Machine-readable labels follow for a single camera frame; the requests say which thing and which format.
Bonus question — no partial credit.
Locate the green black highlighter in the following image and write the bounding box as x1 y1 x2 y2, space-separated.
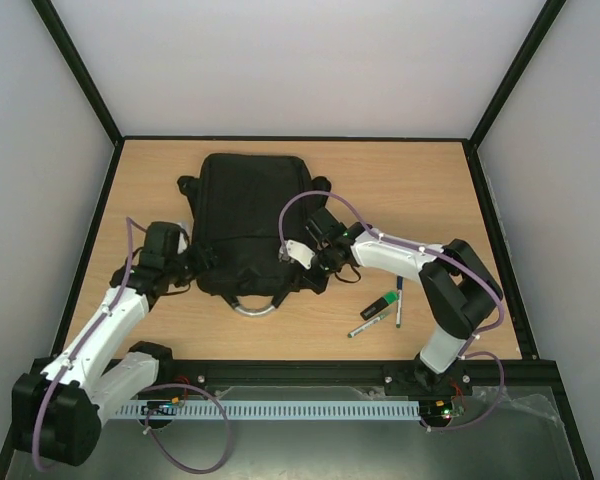
360 291 398 321

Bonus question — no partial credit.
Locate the blue capped marker pen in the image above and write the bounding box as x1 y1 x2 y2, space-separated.
395 276 404 329

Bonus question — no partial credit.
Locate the black student bag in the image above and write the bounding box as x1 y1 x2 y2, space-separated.
177 153 332 308

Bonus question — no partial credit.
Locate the green capped marker pen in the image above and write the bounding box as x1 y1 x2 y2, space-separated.
347 313 388 338

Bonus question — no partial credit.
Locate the grey slotted cable duct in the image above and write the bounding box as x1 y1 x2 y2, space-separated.
113 400 421 421

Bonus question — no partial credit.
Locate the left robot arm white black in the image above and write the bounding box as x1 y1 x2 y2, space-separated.
11 222 199 466

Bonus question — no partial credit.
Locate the bag grey metal handle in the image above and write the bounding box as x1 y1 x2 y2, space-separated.
231 297 276 318

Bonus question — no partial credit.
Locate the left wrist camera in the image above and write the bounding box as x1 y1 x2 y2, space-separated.
177 222 190 254

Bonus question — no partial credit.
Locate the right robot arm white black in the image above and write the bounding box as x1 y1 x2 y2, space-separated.
281 208 504 392

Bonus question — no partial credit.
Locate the black aluminium frame rail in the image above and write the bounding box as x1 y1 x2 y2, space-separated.
169 359 563 399

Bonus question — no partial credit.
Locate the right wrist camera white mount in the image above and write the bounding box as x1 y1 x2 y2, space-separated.
278 240 315 270

